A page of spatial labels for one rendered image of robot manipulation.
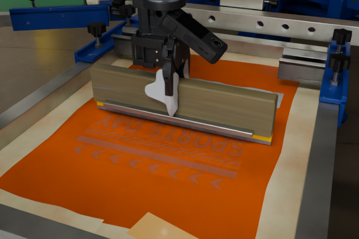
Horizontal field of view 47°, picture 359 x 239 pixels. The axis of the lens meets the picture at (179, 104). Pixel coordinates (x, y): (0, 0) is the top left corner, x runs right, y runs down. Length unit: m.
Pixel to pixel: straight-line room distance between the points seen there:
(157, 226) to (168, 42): 0.30
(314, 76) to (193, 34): 0.35
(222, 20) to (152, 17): 0.50
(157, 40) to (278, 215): 0.33
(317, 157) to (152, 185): 0.26
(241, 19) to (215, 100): 0.48
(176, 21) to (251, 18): 0.51
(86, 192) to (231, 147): 0.26
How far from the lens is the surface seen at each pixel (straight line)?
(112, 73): 0.78
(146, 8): 0.68
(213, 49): 0.66
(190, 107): 0.74
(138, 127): 0.79
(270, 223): 0.61
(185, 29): 0.67
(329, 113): 0.81
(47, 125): 0.83
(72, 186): 0.67
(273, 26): 1.15
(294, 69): 0.93
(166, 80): 0.69
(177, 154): 0.71
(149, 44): 0.69
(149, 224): 0.59
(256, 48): 1.10
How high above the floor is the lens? 1.38
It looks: 30 degrees down
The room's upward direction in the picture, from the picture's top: straight up
